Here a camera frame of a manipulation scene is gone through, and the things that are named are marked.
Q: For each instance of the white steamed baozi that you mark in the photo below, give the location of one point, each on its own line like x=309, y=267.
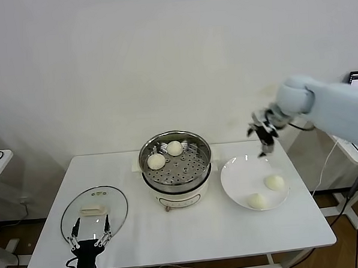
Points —
x=274, y=182
x=175, y=148
x=156, y=161
x=257, y=201

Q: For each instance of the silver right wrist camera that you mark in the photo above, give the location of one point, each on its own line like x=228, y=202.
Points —
x=258, y=117

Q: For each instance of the cream electric cooking pot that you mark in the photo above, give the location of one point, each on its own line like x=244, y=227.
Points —
x=182, y=200

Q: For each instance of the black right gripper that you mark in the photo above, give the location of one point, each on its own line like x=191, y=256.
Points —
x=270, y=129

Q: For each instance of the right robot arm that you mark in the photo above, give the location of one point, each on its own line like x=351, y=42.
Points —
x=330, y=108

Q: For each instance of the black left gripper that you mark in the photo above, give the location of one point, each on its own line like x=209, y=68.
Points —
x=87, y=253

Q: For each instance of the white wall socket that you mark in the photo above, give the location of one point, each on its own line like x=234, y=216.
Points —
x=24, y=200

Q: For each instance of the white side table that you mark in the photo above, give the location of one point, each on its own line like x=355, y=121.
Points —
x=357, y=160
x=3, y=167

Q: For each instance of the perforated steel steamer basket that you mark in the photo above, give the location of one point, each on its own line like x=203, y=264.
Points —
x=181, y=176

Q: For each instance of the white round plate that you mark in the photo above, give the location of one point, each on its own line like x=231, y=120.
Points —
x=244, y=178

